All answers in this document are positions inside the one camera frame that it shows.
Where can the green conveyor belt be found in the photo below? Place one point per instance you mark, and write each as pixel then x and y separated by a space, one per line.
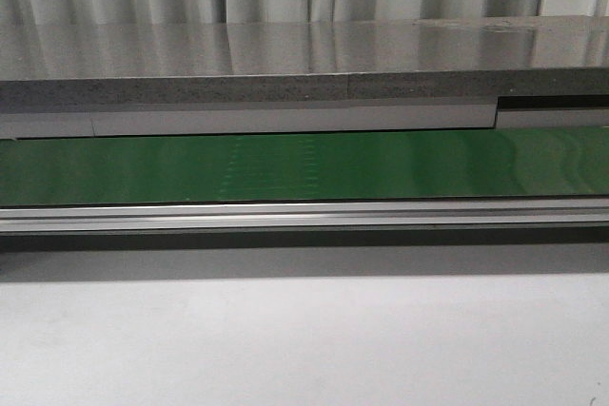
pixel 488 185

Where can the grey stone counter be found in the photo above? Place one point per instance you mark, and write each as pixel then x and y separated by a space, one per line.
pixel 129 80

